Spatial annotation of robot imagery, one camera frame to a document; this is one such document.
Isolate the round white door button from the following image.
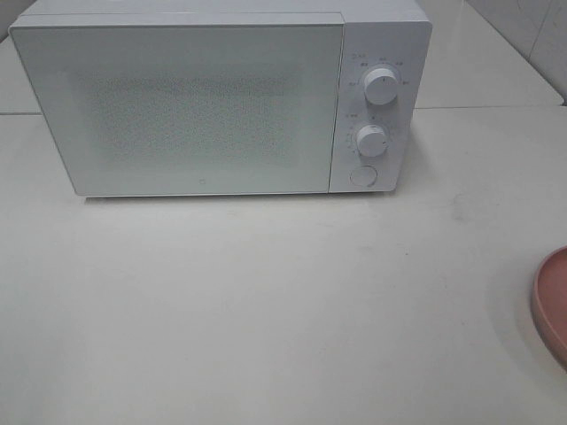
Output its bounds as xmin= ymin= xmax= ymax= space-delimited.
xmin=350 ymin=166 xmax=377 ymax=188

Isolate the white dial knob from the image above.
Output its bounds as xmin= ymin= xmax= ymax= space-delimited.
xmin=361 ymin=64 xmax=400 ymax=106
xmin=354 ymin=125 xmax=389 ymax=158

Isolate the lower white dial knob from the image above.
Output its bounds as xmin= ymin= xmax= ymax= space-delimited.
xmin=354 ymin=125 xmax=389 ymax=158

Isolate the white microwave door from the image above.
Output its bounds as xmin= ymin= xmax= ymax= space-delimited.
xmin=12 ymin=25 xmax=342 ymax=197

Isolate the pink round plate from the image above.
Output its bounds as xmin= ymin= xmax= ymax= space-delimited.
xmin=531 ymin=247 xmax=566 ymax=370

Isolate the upper white dial knob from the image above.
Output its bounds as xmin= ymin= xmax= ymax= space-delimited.
xmin=361 ymin=64 xmax=400 ymax=106

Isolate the white microwave oven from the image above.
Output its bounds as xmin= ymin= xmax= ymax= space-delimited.
xmin=9 ymin=1 xmax=432 ymax=197

